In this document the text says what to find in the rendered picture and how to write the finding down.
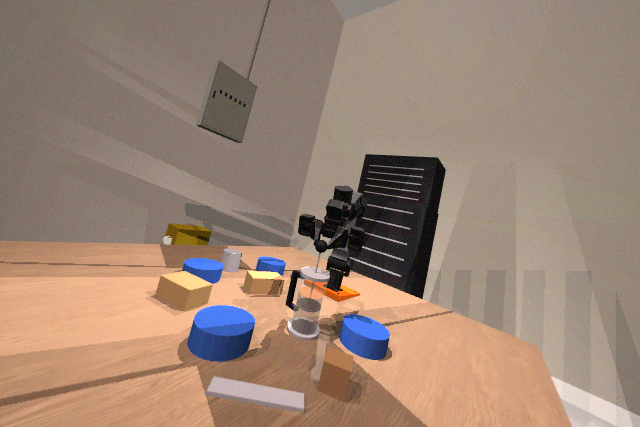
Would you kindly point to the blue short cylinder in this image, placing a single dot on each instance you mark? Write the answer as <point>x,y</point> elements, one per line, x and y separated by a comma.
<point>270,264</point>
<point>221,333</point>
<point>206,269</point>
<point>364,336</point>

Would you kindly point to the white flat bar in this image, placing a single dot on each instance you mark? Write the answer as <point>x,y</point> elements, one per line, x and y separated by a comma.
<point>256,394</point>

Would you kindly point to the grey cylinder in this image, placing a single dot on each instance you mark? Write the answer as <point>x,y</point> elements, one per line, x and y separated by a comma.
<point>231,259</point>

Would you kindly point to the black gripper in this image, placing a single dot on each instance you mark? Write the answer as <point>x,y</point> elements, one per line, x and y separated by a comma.
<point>331,228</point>

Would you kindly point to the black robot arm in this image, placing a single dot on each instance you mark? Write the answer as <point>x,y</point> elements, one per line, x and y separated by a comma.
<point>346,205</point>

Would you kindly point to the glass french press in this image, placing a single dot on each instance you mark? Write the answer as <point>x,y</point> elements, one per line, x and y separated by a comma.
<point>304,323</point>

